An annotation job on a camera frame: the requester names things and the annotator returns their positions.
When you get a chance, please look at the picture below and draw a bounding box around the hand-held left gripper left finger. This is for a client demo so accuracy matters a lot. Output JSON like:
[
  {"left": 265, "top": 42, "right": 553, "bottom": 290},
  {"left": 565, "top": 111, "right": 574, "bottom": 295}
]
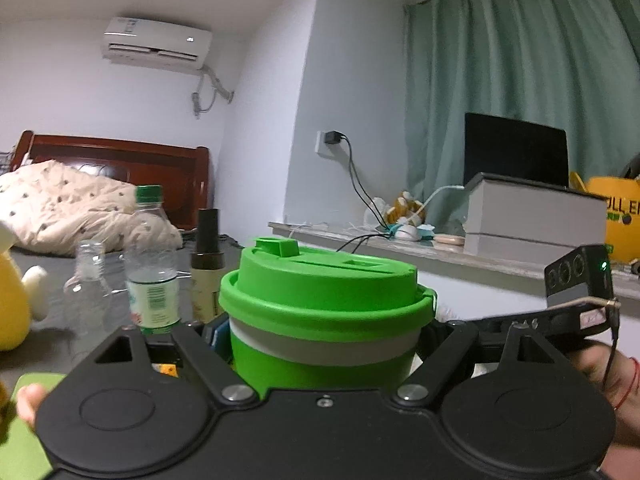
[{"left": 94, "top": 317, "right": 262, "bottom": 404}]

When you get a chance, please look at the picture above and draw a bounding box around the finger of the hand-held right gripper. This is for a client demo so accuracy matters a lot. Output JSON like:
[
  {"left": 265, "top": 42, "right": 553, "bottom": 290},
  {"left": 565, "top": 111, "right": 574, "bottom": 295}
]
[{"left": 472, "top": 307, "right": 555, "bottom": 335}]

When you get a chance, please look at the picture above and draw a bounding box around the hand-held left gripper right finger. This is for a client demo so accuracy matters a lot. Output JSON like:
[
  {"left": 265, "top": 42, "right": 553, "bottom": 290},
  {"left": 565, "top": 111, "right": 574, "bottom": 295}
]
[{"left": 394, "top": 320, "right": 570, "bottom": 407}]

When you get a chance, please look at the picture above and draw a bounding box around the green cup with lid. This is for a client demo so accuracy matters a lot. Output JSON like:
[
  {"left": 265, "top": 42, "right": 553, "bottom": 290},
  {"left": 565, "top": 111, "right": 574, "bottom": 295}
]
[{"left": 218, "top": 236, "right": 438, "bottom": 397}]

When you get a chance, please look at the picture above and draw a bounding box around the person's right forearm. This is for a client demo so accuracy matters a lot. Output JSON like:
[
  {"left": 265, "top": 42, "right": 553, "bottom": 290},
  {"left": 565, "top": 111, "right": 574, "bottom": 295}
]
[{"left": 607, "top": 360, "right": 640, "bottom": 448}]

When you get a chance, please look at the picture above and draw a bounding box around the person's right hand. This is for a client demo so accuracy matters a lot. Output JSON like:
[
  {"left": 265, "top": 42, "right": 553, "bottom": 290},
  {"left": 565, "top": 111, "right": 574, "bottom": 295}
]
[{"left": 569, "top": 342, "right": 637, "bottom": 409}]

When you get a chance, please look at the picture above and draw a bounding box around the brown bottle with black cap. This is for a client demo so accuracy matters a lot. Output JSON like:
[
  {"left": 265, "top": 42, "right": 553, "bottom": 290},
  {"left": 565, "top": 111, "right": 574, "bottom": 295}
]
[{"left": 190, "top": 208, "right": 226, "bottom": 325}]

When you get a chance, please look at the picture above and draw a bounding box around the grey storage box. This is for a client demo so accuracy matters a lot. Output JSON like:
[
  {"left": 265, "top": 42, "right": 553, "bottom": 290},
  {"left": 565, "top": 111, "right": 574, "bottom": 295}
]
[{"left": 462, "top": 172, "right": 608, "bottom": 266}]

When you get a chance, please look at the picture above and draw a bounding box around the yellow bag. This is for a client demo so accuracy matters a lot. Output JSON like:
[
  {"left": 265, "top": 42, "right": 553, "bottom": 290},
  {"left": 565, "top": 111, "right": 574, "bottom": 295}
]
[{"left": 570, "top": 172, "right": 640, "bottom": 265}]

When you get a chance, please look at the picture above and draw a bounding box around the green-capped clear plastic bottle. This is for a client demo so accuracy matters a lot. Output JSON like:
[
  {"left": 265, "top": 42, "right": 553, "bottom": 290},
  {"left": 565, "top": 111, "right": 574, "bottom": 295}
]
[{"left": 122, "top": 185, "right": 182, "bottom": 337}]

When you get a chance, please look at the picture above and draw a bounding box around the grey window ledge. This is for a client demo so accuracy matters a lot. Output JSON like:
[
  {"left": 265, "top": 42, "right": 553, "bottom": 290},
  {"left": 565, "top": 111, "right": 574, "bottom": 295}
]
[{"left": 267, "top": 220, "right": 640, "bottom": 302}]

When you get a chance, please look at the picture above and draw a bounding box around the capless clear plastic bottle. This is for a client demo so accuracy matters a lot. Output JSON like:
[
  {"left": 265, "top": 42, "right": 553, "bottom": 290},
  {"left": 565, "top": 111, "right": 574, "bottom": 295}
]
[{"left": 63, "top": 240, "right": 128, "bottom": 337}]

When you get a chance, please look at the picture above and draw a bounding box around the black laptop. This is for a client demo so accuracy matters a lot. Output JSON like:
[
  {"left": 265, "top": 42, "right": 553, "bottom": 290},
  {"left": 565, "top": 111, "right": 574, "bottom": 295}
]
[{"left": 463, "top": 112, "right": 571, "bottom": 189}]

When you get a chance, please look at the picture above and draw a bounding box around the brown and white plush toy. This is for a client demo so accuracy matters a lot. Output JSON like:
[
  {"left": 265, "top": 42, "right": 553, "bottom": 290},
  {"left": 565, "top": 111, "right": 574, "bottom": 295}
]
[{"left": 387, "top": 191, "right": 427, "bottom": 227}]

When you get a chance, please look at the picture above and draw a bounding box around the dark wooden headboard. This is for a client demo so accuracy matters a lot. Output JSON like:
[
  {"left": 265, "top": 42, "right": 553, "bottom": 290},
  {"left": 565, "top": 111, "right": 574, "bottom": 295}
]
[{"left": 10, "top": 130, "right": 210, "bottom": 231}]

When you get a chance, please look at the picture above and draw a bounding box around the green curtain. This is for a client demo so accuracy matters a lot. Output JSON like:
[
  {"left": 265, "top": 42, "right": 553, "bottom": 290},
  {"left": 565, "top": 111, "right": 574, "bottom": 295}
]
[{"left": 403, "top": 0, "right": 640, "bottom": 236}]

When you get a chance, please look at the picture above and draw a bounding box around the cream patterned quilt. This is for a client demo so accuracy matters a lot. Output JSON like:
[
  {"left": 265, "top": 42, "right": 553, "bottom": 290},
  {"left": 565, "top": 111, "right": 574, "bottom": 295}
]
[{"left": 0, "top": 160, "right": 183, "bottom": 258}]

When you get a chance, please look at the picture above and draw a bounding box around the yellow plush toy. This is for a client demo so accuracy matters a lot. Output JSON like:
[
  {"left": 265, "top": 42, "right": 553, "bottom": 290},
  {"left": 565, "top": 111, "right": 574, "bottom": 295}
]
[{"left": 0, "top": 220, "right": 51, "bottom": 352}]

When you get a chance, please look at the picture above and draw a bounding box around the green pad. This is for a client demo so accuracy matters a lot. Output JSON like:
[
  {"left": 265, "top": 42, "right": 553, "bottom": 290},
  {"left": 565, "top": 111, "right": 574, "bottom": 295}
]
[{"left": 0, "top": 372, "right": 68, "bottom": 480}]

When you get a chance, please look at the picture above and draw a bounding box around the white air conditioner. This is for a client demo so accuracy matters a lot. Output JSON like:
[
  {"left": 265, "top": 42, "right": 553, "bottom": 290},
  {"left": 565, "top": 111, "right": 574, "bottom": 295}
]
[{"left": 101, "top": 16, "right": 213, "bottom": 71}]

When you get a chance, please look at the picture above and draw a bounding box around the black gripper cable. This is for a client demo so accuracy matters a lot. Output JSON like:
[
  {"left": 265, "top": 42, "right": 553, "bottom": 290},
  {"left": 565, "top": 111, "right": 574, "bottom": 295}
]
[{"left": 599, "top": 299, "right": 623, "bottom": 393}]

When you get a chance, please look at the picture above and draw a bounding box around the red string bracelet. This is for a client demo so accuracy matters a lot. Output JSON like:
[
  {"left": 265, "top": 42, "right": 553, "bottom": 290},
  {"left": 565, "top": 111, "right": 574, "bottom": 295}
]
[{"left": 611, "top": 357, "right": 640, "bottom": 411}]

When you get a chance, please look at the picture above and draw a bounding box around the white cable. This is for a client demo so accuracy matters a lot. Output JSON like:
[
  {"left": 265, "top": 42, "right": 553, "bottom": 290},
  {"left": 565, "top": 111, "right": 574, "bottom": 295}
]
[{"left": 412, "top": 185, "right": 467, "bottom": 226}]

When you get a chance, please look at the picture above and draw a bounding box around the black power cable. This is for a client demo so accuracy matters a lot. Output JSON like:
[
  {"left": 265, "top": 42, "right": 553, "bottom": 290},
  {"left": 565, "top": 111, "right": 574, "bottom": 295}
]
[{"left": 334, "top": 136, "right": 401, "bottom": 253}]

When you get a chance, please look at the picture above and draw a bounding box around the white air conditioner hose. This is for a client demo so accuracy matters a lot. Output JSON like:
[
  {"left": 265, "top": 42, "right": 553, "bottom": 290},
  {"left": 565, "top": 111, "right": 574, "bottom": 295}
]
[{"left": 191, "top": 64, "right": 235, "bottom": 119}]

